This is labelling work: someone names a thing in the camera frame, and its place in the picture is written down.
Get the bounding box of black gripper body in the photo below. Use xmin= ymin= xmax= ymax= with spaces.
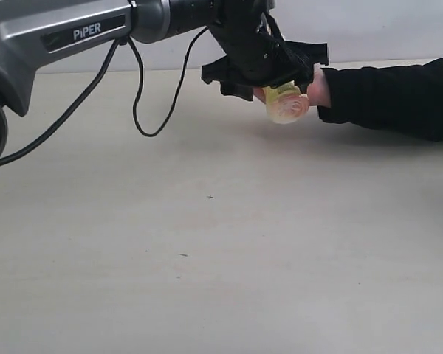
xmin=201 ymin=14 xmax=330 ymax=101

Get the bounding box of yellow juice bottle red cap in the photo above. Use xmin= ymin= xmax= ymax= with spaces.
xmin=263 ymin=81 xmax=310 ymax=125

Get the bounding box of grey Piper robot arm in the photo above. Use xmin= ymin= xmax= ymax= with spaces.
xmin=0 ymin=1 xmax=329 ymax=166

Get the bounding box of black sleeved forearm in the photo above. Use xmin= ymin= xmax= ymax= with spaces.
xmin=316 ymin=58 xmax=443 ymax=142

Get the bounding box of person's open hand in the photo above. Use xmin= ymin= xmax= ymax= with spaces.
xmin=253 ymin=66 xmax=332 ymax=108

